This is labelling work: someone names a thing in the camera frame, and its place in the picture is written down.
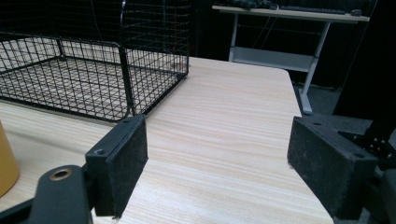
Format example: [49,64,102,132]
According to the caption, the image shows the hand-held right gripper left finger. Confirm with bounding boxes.
[84,114,149,219]

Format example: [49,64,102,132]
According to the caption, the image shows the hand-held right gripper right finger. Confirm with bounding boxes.
[287,115,379,220]

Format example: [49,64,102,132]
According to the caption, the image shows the black metal stand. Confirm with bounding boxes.
[337,102,396,171]

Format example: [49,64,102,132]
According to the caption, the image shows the yellow cup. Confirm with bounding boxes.
[0,120,21,199]

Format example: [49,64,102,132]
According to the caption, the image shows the white desk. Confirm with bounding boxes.
[212,5,371,116]

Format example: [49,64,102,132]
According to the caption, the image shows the black keyboard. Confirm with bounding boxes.
[278,5,347,16]

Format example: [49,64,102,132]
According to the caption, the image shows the black wire basket rack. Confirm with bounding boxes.
[0,0,191,123]

